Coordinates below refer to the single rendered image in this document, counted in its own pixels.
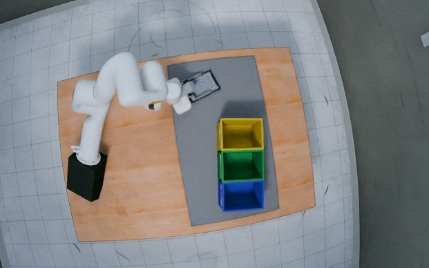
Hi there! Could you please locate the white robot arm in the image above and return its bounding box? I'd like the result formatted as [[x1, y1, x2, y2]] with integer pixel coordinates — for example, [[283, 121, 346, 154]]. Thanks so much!
[[71, 52, 196, 165]]

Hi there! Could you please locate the yellow recycle bin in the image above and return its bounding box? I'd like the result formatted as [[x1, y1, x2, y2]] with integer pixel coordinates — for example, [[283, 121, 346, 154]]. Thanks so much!
[[216, 118, 264, 151]]

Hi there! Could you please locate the green returns bin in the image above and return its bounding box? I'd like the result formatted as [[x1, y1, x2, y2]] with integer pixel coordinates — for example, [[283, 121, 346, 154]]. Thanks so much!
[[217, 149, 264, 182]]

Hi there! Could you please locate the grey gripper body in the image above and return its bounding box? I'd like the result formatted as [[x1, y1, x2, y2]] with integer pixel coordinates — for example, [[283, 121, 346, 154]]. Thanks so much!
[[168, 78, 191, 115]]

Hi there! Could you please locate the blue open-top bin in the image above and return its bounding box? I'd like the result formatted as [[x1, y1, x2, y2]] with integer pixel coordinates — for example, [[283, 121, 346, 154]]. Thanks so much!
[[218, 180, 264, 212]]

